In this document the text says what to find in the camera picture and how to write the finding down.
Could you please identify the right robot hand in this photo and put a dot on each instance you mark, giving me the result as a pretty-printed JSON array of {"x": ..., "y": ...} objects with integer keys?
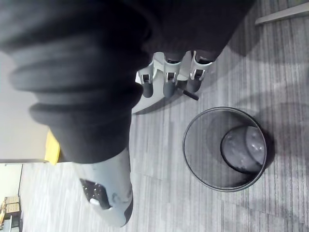
[{"x": 79, "y": 72}]

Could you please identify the black trash can yellow lid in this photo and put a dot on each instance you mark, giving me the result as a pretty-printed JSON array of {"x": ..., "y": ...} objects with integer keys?
[{"x": 51, "y": 149}]

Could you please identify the small black mesh bin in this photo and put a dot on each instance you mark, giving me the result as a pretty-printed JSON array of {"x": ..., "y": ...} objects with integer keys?
[{"x": 205, "y": 174}]

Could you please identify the grey fabric armchair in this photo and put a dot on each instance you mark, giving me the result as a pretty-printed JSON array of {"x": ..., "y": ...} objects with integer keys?
[{"x": 149, "y": 104}]

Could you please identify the wooden cabinet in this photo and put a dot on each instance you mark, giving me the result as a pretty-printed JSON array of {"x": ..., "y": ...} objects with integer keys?
[{"x": 10, "y": 207}]

